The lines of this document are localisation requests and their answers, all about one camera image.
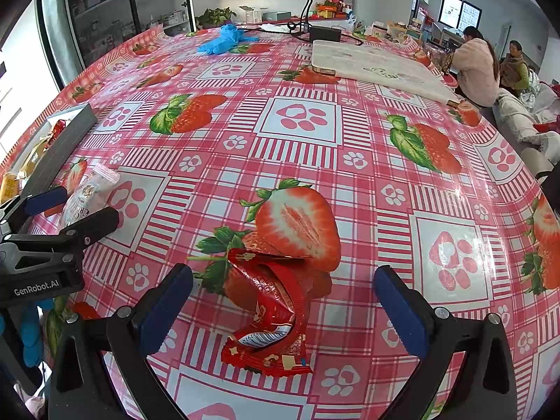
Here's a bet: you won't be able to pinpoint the black gooseneck stand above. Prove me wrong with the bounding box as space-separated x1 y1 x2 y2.
300 0 313 38

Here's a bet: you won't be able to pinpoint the green potted plant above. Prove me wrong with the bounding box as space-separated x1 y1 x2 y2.
195 7 237 29

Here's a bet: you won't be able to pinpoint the yellow snack packet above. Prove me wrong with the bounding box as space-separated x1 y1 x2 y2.
24 138 55 171

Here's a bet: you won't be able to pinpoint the glass display cabinet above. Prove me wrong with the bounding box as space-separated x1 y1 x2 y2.
41 0 193 71

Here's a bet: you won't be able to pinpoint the white pink-edged snack packet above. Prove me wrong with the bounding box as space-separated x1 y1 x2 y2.
59 164 121 228

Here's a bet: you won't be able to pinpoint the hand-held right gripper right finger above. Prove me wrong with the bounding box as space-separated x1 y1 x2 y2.
373 265 518 420

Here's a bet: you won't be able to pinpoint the red snack packet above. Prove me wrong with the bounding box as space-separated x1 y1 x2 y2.
221 247 313 377

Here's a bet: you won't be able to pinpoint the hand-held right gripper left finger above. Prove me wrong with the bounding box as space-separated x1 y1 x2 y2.
47 263 194 420

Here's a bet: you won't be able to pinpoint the person's left forearm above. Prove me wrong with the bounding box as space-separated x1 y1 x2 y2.
13 383 49 420

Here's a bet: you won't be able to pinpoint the grey green chair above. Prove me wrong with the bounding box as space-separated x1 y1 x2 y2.
520 146 556 180

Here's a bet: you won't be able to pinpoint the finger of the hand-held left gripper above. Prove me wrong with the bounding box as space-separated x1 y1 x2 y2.
56 207 120 251
0 185 68 235

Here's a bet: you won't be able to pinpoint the tan snack packet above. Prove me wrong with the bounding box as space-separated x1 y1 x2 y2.
0 170 22 204

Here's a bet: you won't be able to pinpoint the grey white clothes pile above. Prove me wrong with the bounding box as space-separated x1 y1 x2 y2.
523 68 543 106

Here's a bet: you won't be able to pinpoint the black power adapter box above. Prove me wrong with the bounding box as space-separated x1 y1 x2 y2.
308 26 342 42

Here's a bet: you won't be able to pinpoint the pink strawberry print tablecloth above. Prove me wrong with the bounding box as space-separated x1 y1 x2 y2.
0 24 560 420

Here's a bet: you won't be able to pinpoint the dark framed window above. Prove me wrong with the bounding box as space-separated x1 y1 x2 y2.
440 0 482 27

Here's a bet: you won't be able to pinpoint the blue disposable gloves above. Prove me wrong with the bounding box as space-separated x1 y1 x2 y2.
197 24 259 55

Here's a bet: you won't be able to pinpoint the person's left hand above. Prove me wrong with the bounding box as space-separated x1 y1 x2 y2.
20 305 44 369

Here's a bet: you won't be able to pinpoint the black garment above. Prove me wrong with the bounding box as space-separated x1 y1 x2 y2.
536 168 560 211

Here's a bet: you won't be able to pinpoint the grey white box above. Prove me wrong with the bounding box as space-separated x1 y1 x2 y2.
0 104 99 202

